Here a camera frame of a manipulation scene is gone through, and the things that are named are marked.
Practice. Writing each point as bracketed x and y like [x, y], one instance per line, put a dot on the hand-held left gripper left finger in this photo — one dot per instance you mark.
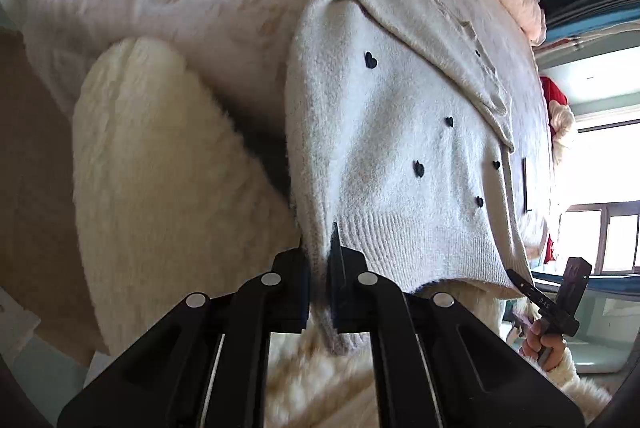
[298, 295]

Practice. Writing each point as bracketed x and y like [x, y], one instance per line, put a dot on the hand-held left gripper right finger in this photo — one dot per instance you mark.
[336, 293]

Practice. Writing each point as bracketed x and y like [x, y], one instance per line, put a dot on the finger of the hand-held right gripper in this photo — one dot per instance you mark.
[535, 294]
[575, 283]

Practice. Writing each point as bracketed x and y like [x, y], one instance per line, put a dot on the white knit sweater dark hearts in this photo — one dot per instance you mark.
[400, 143]

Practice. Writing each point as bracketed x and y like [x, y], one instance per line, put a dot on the person's right forearm fluffy sleeve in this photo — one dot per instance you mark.
[582, 388]

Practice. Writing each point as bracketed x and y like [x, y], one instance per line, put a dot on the person's right hand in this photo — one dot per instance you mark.
[537, 342]

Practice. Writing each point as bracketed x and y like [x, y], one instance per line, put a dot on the glass side table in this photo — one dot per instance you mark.
[605, 313]

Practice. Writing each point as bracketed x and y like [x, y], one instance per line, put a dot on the window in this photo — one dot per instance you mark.
[600, 238]

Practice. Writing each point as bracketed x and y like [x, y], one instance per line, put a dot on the cream fluffy garment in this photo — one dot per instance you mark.
[165, 188]

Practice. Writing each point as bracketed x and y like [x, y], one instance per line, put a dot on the red cloth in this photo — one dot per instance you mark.
[552, 90]

